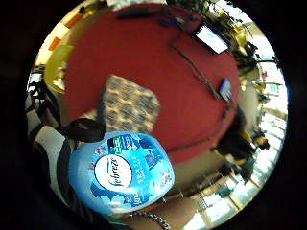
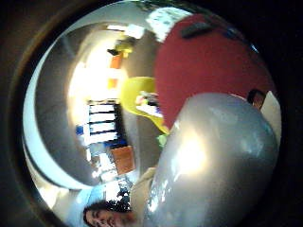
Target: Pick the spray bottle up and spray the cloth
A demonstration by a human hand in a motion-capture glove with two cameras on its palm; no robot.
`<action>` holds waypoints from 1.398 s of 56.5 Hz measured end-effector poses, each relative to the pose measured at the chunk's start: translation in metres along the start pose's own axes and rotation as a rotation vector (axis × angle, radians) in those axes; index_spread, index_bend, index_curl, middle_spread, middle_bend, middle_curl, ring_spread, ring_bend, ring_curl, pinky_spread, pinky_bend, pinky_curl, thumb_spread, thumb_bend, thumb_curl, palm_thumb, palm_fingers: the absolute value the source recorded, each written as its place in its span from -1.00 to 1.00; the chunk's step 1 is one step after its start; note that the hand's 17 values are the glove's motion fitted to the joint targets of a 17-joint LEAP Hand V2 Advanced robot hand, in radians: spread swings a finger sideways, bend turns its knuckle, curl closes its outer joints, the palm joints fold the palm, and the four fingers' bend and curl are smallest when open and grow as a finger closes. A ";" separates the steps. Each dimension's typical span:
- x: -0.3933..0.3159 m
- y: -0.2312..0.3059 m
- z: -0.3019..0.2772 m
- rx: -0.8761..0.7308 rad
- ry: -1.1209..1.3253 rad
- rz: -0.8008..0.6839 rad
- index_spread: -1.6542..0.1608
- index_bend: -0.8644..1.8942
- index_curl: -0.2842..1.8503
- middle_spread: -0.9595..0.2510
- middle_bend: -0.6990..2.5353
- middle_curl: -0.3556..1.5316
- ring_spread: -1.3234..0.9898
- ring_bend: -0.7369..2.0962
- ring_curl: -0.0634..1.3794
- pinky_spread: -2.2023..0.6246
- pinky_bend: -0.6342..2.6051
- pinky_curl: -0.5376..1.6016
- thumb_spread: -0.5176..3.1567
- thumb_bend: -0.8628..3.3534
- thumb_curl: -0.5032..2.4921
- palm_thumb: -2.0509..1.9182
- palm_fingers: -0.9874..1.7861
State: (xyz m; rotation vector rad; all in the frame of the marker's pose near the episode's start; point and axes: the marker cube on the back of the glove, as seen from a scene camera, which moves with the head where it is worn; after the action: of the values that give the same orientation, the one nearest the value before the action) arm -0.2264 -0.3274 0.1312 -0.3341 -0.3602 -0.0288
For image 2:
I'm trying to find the pile of colourful items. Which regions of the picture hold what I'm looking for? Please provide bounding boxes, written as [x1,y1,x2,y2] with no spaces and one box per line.
[135,91,164,119]

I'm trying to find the small green object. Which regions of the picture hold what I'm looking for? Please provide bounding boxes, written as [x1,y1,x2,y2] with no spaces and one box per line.
[157,133,170,149]

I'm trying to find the orange cabinet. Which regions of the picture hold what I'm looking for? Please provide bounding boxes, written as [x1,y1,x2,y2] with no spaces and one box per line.
[110,145,136,176]

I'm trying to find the yellow-green hanging object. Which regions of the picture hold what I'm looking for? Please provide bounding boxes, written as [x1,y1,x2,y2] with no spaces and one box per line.
[107,36,137,60]

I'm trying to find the large red upholstered seat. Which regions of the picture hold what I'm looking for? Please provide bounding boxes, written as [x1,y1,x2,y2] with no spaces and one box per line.
[153,12,277,131]

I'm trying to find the bright ceiling light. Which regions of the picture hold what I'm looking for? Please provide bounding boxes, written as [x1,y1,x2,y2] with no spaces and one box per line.
[106,23,146,40]

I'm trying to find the white patterned panel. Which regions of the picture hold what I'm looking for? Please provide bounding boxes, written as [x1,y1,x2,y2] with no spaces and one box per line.
[146,7,191,43]

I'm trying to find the white board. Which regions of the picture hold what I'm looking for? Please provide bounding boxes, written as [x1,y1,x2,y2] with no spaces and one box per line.
[259,90,283,147]

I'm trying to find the orange wall panel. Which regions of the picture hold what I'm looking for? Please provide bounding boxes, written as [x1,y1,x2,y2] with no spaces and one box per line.
[107,53,125,90]

